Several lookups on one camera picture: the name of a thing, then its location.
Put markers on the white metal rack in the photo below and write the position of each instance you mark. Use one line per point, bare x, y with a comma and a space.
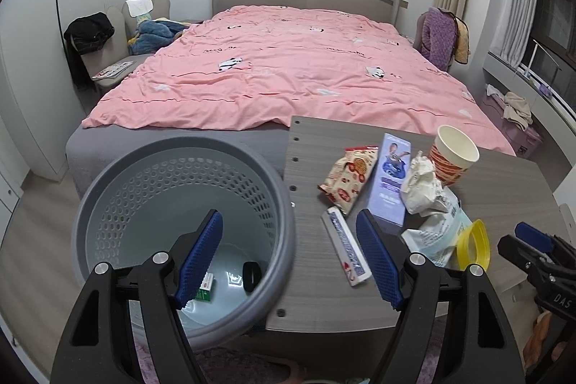
533, 60

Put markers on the small green white box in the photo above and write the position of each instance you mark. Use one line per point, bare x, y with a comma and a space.
207, 288

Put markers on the red patterned snack wrapper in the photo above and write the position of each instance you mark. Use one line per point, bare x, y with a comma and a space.
353, 172

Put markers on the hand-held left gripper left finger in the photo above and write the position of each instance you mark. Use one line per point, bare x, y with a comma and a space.
200, 258

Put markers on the pink storage box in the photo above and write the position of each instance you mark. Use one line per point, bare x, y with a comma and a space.
517, 141

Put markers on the purple cartoon carton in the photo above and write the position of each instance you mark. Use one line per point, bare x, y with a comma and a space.
389, 177

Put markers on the purple rug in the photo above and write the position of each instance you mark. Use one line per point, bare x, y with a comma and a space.
252, 366

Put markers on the orange patterned paper cup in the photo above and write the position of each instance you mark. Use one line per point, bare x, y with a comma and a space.
450, 168

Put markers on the black clothing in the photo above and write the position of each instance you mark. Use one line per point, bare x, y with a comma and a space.
90, 33

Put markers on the yellow cloth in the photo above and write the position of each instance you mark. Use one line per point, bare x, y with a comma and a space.
462, 42

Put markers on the white tissue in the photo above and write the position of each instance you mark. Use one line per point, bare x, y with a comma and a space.
420, 186

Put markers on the white towel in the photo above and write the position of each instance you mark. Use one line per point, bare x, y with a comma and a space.
138, 6

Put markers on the grey perforated plastic basket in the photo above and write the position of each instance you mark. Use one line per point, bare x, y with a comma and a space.
135, 186

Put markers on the beige chair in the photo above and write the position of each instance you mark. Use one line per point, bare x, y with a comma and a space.
118, 17

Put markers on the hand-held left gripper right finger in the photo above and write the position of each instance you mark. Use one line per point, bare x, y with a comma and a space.
378, 262

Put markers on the blue fleece clothing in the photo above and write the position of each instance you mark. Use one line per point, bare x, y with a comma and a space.
153, 35

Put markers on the purple garment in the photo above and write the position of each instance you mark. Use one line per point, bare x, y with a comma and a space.
436, 37

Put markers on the white wardrobe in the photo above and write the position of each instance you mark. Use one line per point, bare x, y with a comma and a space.
36, 51

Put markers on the white sheer curtain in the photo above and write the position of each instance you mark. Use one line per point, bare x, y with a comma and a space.
517, 6

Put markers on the person's right hand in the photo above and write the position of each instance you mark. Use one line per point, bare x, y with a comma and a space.
540, 336

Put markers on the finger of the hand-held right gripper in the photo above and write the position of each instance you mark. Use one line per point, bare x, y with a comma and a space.
513, 250
533, 232

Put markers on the small black object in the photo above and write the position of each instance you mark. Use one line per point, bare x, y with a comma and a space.
251, 276

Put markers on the magazine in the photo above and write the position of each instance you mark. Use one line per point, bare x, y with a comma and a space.
112, 70

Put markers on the pink panda print blanket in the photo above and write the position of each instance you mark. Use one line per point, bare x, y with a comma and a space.
292, 64

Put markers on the white blue plastic bag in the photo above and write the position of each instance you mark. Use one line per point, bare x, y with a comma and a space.
443, 231

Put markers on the beige crumpled cloth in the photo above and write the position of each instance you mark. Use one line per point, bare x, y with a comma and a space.
517, 107

